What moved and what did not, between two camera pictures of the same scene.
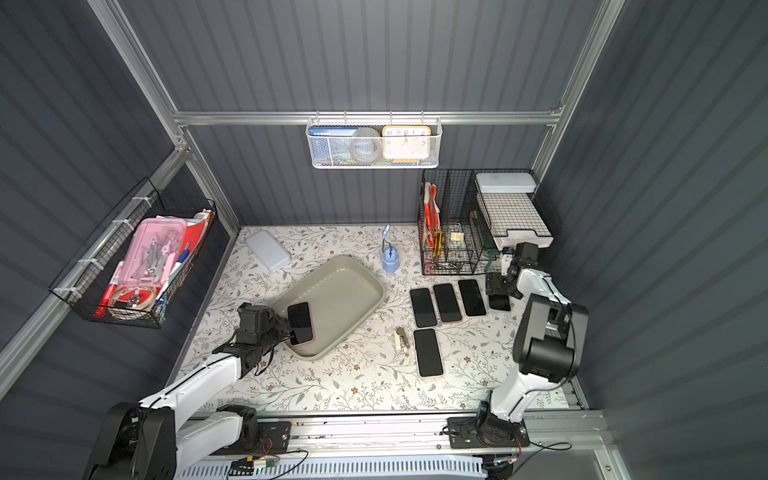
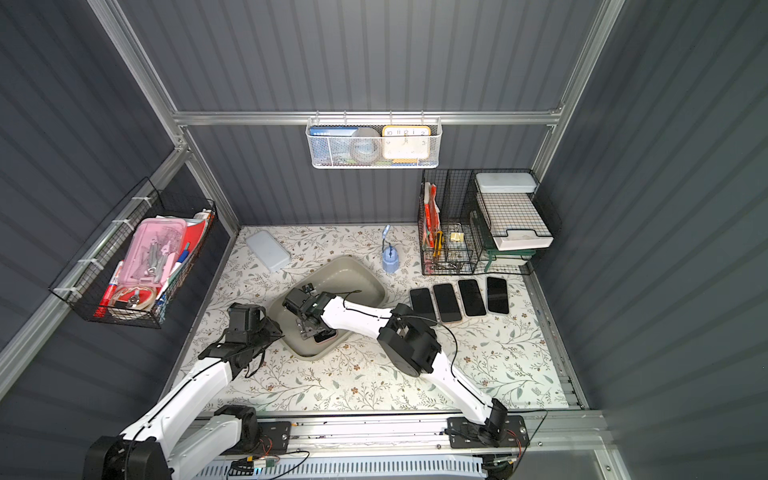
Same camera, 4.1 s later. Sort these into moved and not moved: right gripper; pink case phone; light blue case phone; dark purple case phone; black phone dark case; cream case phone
Moved: pink case phone; right gripper
Not moved: cream case phone; light blue case phone; black phone dark case; dark purple case phone
